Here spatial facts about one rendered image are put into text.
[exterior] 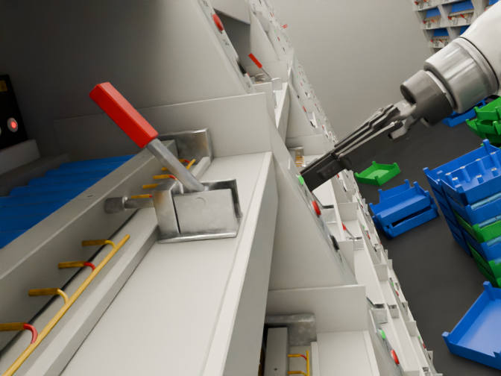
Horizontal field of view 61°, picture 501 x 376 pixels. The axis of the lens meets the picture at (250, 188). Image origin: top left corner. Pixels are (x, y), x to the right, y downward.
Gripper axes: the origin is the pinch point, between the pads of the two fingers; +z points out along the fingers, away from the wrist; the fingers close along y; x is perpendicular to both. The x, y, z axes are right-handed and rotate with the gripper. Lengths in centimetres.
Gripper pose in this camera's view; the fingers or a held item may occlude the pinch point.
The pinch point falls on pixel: (317, 172)
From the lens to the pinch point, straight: 66.1
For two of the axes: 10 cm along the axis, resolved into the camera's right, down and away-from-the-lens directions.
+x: -6.1, -7.7, -1.9
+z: -7.8, 5.6, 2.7
